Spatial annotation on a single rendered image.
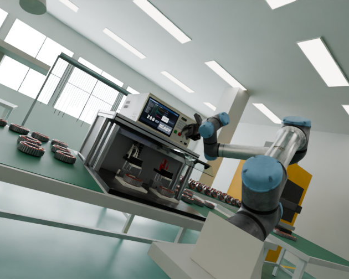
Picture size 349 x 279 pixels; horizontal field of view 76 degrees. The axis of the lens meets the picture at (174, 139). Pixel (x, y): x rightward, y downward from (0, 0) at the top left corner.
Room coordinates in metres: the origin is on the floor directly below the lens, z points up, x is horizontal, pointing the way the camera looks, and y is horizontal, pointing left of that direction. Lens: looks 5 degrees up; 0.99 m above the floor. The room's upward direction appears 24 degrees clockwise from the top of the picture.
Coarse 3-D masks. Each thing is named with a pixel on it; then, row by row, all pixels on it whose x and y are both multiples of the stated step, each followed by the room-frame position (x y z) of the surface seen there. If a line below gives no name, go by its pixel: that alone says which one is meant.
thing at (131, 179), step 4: (124, 176) 1.27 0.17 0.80; (128, 176) 1.25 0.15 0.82; (132, 176) 1.32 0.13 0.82; (124, 180) 1.26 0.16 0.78; (128, 180) 1.24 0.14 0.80; (132, 180) 1.24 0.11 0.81; (136, 180) 1.24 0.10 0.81; (140, 180) 1.27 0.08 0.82; (132, 184) 1.24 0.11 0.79; (136, 184) 1.25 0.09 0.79; (140, 184) 1.27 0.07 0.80
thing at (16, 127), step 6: (0, 120) 1.40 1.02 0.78; (12, 126) 1.45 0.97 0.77; (18, 126) 1.52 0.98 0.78; (18, 132) 1.46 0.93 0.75; (24, 132) 1.48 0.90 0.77; (36, 132) 1.57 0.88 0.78; (36, 138) 1.51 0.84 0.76; (42, 138) 1.53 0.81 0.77; (48, 138) 1.57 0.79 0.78; (60, 144) 1.59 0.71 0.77; (66, 144) 1.64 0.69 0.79
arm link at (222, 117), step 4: (220, 112) 1.18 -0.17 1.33; (224, 112) 1.16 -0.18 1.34; (212, 116) 1.21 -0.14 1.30; (216, 116) 1.17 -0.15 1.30; (220, 116) 1.15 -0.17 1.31; (224, 116) 1.16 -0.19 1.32; (228, 116) 1.18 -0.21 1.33; (220, 120) 1.15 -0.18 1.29; (224, 120) 1.15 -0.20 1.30; (228, 120) 1.17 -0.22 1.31; (220, 124) 1.16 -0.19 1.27; (224, 124) 1.16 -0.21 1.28
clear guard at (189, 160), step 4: (172, 148) 1.41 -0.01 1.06; (180, 152) 1.38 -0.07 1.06; (184, 156) 1.29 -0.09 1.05; (188, 156) 1.31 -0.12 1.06; (184, 160) 1.27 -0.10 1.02; (188, 160) 1.29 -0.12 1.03; (192, 160) 1.32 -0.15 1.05; (188, 164) 1.27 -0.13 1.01; (192, 164) 1.30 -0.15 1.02; (196, 164) 1.32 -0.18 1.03; (200, 164) 1.35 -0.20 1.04; (196, 168) 1.30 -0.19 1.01; (200, 168) 1.33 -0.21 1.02; (208, 168) 1.39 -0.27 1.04; (204, 172) 1.34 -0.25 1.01; (208, 172) 1.37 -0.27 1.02; (212, 172) 1.40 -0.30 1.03; (212, 176) 1.38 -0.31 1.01
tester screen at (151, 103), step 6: (150, 102) 1.37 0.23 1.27; (156, 102) 1.39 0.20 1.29; (150, 108) 1.38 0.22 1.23; (156, 108) 1.40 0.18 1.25; (162, 108) 1.42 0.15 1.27; (144, 114) 1.37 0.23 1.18; (150, 114) 1.39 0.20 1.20; (156, 114) 1.41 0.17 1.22; (162, 114) 1.43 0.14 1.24; (168, 114) 1.46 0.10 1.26; (174, 114) 1.48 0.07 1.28; (150, 120) 1.40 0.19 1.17; (156, 120) 1.42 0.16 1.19; (174, 120) 1.49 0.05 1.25; (156, 126) 1.43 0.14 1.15
